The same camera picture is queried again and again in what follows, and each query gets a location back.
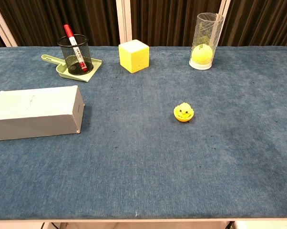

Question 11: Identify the white slanted frame bar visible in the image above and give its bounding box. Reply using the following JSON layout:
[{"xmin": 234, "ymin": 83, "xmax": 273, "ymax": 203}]
[
  {"xmin": 217, "ymin": 0, "xmax": 232, "ymax": 16},
  {"xmin": 0, "ymin": 0, "xmax": 18, "ymax": 47}
]

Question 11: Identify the red whiteboard marker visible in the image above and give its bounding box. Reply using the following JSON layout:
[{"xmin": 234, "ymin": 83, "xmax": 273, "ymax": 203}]
[{"xmin": 63, "ymin": 24, "xmax": 89, "ymax": 73}]

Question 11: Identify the black mesh pen holder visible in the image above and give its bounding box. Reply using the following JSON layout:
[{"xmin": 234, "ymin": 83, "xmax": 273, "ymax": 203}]
[{"xmin": 57, "ymin": 34, "xmax": 94, "ymax": 75}]

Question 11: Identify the orange eggshell cup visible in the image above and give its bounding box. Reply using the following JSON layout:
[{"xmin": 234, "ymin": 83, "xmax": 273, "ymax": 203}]
[{"xmin": 173, "ymin": 104, "xmax": 195, "ymax": 123}]

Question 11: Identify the yellow tennis ball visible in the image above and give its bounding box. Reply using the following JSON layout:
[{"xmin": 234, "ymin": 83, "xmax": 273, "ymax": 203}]
[{"xmin": 191, "ymin": 45, "xmax": 213, "ymax": 65}]

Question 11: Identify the white vertical frame post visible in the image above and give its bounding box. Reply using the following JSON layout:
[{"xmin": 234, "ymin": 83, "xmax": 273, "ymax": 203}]
[{"xmin": 115, "ymin": 0, "xmax": 133, "ymax": 45}]

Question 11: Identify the dark pleated curtain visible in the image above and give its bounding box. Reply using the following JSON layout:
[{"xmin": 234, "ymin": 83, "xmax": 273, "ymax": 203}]
[{"xmin": 0, "ymin": 0, "xmax": 287, "ymax": 50}]

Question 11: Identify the clear plastic cylinder tube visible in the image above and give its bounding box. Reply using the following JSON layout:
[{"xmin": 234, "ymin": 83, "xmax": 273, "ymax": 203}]
[{"xmin": 189, "ymin": 12, "xmax": 225, "ymax": 71}]

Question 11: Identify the yellow toy chick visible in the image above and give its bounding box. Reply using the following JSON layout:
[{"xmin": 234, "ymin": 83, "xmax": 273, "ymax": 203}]
[{"xmin": 176, "ymin": 102, "xmax": 192, "ymax": 119}]

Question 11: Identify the white rectangular cardboard box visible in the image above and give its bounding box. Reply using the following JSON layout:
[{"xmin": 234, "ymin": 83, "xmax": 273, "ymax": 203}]
[{"xmin": 0, "ymin": 85, "xmax": 85, "ymax": 141}]

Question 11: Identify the black cable under table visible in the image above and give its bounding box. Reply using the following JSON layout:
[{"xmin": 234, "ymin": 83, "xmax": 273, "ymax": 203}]
[{"xmin": 40, "ymin": 222, "xmax": 70, "ymax": 229}]

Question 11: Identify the yellow cube block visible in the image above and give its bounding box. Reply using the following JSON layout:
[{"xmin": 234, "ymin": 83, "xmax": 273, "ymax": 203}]
[{"xmin": 118, "ymin": 39, "xmax": 150, "ymax": 74}]

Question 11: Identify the blue fabric table cover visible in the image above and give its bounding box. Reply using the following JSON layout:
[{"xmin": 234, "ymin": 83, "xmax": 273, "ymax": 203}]
[{"xmin": 0, "ymin": 45, "xmax": 287, "ymax": 220}]

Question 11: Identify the green plastic dustpan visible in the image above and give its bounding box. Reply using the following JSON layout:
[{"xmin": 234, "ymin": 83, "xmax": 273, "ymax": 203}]
[{"xmin": 41, "ymin": 54, "xmax": 103, "ymax": 83}]

